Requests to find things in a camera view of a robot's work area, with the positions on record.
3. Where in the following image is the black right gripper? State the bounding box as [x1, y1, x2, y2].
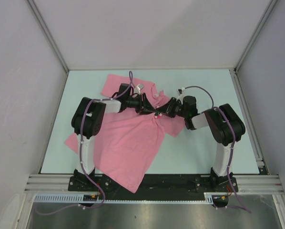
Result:
[156, 97, 187, 118]

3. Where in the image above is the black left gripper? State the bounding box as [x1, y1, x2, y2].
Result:
[126, 93, 156, 115]

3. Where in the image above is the pink t-shirt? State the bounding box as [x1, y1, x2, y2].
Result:
[64, 73, 185, 193]

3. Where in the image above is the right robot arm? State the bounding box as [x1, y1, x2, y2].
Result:
[155, 96, 245, 192]

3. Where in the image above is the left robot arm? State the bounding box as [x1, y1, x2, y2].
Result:
[71, 83, 155, 191]

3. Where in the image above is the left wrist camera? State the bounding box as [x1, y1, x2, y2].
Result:
[134, 83, 144, 95]

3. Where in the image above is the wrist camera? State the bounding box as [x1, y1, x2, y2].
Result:
[134, 83, 144, 95]
[177, 87, 186, 102]

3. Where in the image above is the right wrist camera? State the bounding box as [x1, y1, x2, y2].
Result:
[177, 87, 186, 102]

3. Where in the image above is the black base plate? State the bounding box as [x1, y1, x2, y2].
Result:
[68, 174, 238, 193]

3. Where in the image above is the grey cable duct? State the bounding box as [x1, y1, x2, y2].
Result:
[33, 193, 227, 204]

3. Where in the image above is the aluminium right rail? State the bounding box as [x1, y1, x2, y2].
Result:
[229, 69, 269, 175]

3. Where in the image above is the aluminium rail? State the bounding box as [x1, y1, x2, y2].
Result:
[229, 69, 269, 175]
[25, 174, 285, 195]

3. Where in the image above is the aluminium front rail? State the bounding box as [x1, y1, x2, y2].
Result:
[25, 174, 285, 195]

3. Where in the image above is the aluminium right corner post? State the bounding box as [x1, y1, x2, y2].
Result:
[234, 0, 279, 73]

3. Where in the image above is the aluminium corner post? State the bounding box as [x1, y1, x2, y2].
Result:
[25, 0, 70, 73]
[234, 0, 279, 73]

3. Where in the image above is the aluminium left corner post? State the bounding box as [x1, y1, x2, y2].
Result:
[25, 0, 70, 73]

